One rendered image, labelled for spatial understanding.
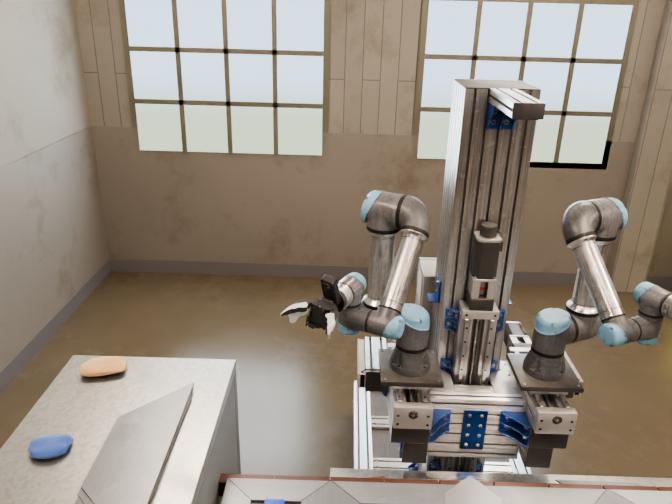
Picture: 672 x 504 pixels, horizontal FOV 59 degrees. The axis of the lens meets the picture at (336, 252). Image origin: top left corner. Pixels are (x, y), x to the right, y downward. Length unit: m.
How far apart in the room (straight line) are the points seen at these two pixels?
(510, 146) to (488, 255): 0.38
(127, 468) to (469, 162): 1.43
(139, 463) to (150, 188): 3.75
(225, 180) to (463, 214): 3.27
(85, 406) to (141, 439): 0.30
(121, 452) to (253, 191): 3.54
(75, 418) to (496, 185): 1.58
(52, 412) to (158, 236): 3.48
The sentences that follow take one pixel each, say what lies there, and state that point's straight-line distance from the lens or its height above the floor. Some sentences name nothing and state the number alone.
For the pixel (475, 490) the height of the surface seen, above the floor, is 0.85.
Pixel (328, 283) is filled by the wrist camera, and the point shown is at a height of 1.53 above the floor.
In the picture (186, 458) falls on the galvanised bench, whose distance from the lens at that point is 1.87.
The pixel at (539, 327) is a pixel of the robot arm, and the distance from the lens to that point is 2.25.
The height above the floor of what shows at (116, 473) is 1.07.
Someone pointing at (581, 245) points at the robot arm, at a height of 1.57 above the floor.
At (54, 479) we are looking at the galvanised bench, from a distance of 1.91.
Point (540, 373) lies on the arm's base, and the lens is 2.31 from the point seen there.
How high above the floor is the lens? 2.27
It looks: 23 degrees down
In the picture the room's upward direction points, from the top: 1 degrees clockwise
